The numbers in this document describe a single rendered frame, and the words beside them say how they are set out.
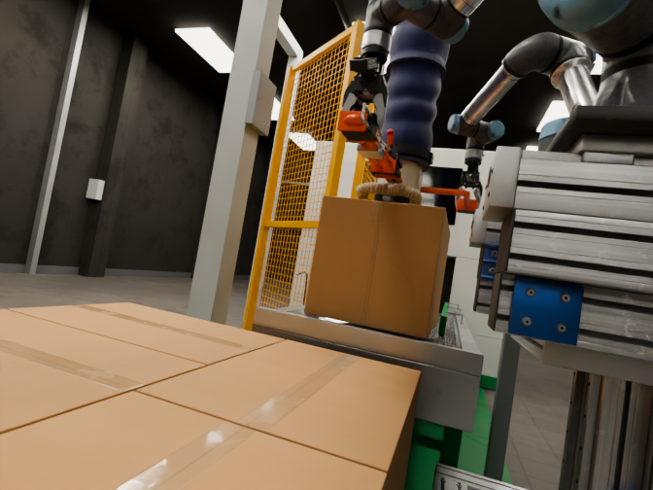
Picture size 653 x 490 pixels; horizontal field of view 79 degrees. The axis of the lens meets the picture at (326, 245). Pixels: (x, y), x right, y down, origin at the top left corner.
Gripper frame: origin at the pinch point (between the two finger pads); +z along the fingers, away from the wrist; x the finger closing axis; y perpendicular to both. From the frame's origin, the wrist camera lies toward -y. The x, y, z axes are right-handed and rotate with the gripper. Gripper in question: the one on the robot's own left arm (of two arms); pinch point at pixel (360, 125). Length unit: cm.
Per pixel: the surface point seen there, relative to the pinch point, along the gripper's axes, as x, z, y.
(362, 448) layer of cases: -20, 60, -39
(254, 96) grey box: 91, -48, 85
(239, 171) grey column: 94, -7, 90
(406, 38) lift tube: 3, -54, 49
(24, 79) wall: 533, -139, 229
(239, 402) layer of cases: 1, 60, -36
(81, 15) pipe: 525, -258, 277
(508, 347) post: -49, 57, 81
